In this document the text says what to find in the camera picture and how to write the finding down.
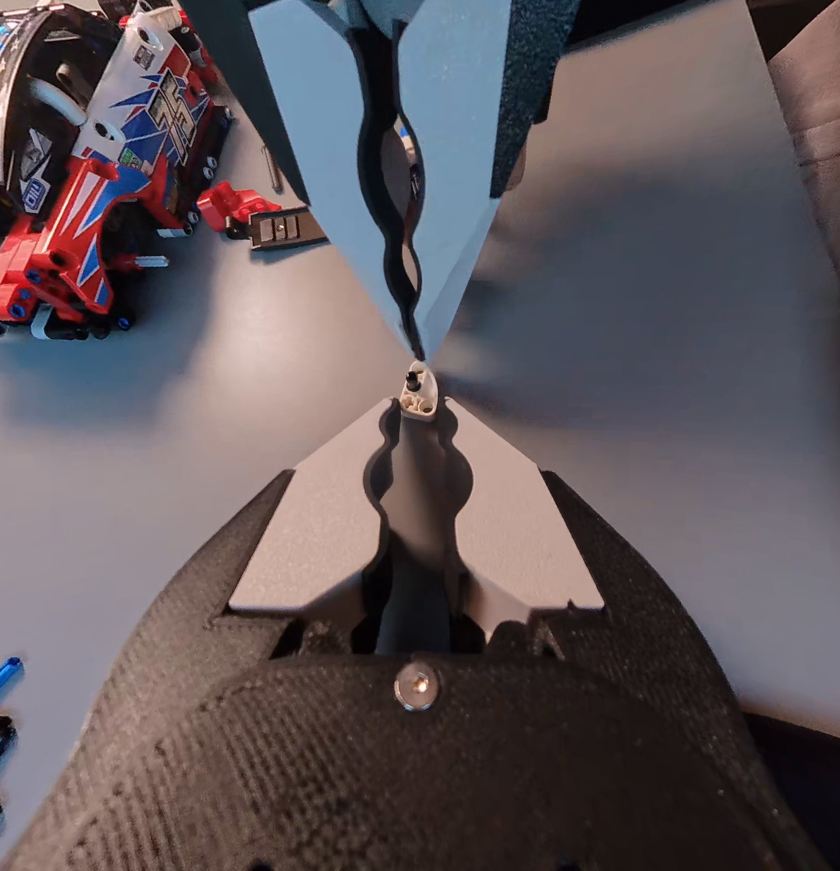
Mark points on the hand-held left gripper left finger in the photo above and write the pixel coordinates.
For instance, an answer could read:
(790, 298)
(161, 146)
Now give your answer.
(304, 538)

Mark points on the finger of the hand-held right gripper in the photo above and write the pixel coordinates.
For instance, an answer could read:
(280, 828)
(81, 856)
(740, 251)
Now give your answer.
(311, 102)
(454, 136)

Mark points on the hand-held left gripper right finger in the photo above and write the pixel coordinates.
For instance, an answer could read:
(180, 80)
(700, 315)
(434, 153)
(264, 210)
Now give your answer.
(522, 538)

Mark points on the red lego piece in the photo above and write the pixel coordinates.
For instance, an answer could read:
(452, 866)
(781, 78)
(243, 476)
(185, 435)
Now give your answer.
(236, 201)

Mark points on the white lego liftarm piece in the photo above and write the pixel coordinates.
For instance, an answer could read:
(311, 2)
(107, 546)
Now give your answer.
(417, 402)

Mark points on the black lego pin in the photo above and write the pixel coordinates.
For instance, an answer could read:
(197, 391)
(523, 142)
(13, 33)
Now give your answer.
(413, 381)

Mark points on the lego race car model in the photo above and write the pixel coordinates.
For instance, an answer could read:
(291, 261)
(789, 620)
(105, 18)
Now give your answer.
(86, 204)

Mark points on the grey lego axle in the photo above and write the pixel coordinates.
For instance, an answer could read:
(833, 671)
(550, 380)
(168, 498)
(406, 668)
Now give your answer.
(273, 170)

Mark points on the black lego panel assembly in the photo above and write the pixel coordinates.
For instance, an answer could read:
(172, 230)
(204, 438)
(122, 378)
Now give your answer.
(284, 228)

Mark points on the black chair armrest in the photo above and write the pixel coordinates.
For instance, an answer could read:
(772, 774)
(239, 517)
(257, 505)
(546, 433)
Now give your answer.
(665, 18)

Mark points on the cluster of blue black pins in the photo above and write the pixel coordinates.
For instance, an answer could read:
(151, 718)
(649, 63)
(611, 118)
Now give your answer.
(1, 674)

